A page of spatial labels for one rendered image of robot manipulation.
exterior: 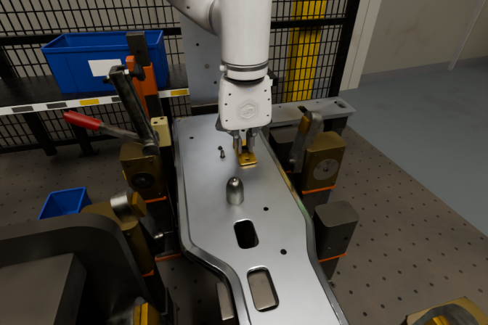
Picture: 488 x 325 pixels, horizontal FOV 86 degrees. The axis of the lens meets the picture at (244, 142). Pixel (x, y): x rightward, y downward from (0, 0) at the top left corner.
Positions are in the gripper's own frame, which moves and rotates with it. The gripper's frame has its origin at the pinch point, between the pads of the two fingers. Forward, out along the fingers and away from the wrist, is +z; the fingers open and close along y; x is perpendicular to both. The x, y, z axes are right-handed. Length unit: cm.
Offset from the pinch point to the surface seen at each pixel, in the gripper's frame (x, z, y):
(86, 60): 36, -9, -36
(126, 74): -0.7, -17.5, -19.9
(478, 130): 100, 102, 256
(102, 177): 36, 33, -44
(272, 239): -22.4, 3.0, -1.1
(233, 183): -13.3, -1.5, -5.3
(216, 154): 1.2, 3.1, -6.2
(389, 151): 94, 102, 152
